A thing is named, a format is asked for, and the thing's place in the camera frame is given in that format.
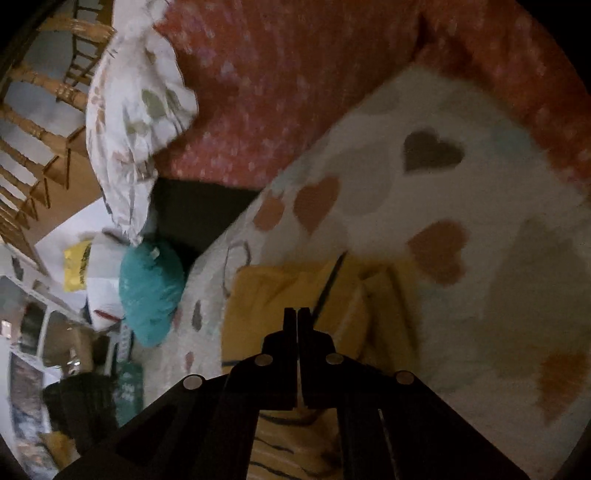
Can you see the black bag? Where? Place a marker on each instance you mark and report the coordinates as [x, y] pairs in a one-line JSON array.
[[78, 406]]

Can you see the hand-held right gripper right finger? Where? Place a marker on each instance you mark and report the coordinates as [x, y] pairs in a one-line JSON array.
[[304, 350]]

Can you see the wooden chair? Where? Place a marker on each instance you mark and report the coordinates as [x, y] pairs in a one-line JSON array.
[[69, 170]]

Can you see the white heart print blanket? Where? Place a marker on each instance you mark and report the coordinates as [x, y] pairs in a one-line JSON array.
[[485, 194]]

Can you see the dark cloth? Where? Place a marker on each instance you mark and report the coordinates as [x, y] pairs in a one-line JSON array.
[[194, 212]]

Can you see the leaf print white pillow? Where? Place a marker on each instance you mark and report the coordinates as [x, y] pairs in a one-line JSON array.
[[124, 138]]

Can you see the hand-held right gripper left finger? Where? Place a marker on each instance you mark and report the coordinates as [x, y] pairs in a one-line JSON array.
[[288, 350]]

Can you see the yellow striped sweater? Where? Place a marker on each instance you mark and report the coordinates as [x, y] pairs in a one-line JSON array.
[[268, 295]]

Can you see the red floral bed sheet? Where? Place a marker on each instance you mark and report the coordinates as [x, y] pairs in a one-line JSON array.
[[277, 92]]

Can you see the teal pillow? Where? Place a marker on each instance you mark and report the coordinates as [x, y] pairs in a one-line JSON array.
[[150, 295]]

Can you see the yellow plastic bag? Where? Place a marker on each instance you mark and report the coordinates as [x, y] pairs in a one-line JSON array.
[[76, 267]]

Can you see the white plastic bag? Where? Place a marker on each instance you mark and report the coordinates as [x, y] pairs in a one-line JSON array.
[[104, 286]]

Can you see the white shelf unit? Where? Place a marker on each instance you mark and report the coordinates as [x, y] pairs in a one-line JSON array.
[[41, 318]]

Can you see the green patterned box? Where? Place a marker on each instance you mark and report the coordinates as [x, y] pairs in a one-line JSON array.
[[129, 392]]

